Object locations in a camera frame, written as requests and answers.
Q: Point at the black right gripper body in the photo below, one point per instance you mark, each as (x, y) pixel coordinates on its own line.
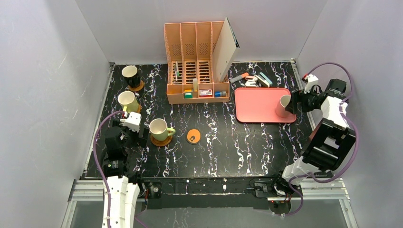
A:
(295, 101)

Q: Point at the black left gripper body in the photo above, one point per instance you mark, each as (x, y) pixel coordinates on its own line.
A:
(142, 136)

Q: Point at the green mug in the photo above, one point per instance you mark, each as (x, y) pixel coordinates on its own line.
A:
(160, 130)

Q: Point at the yellow mug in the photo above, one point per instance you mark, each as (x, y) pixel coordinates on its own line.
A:
(128, 101)

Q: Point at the black mug white inside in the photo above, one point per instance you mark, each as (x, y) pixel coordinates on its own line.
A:
(130, 73)

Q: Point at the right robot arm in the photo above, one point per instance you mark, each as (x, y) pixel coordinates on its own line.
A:
(332, 138)

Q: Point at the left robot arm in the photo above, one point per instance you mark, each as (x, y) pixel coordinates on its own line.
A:
(121, 189)

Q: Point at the ridged orange round coaster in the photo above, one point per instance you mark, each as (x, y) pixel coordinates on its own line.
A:
(161, 143)

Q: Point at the plain orange coaster far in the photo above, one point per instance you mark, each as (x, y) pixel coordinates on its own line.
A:
(138, 88)

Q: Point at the orange coaster with black logo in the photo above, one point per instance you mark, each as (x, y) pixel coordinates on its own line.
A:
(193, 136)

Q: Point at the teal eraser block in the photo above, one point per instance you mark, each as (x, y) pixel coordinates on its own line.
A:
(264, 80)

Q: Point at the pink tray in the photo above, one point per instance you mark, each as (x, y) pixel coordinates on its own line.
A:
(258, 105)

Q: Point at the white pink stapler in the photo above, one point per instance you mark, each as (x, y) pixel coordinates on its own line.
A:
(251, 82)

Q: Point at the grey marker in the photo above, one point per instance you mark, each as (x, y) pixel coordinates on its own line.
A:
(235, 79)

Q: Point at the pen in organizer slot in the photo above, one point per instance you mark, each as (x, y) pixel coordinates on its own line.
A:
(176, 70)

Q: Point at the red white card box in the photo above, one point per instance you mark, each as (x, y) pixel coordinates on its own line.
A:
(205, 93)

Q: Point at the white tube in organizer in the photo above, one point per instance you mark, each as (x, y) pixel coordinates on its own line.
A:
(195, 84)

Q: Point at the blue grey bottle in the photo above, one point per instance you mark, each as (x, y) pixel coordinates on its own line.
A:
(220, 93)

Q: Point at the white leaning book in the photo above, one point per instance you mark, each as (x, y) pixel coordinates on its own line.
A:
(224, 53)

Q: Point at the orange desk file organizer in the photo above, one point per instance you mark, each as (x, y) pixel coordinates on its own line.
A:
(191, 44)

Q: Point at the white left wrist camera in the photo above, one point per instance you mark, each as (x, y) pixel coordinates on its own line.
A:
(133, 121)

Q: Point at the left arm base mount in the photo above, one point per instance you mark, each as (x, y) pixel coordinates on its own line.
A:
(149, 189)

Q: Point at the aluminium front rail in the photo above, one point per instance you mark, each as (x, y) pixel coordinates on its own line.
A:
(92, 190)

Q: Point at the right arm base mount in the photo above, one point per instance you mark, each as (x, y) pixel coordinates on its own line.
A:
(279, 193)

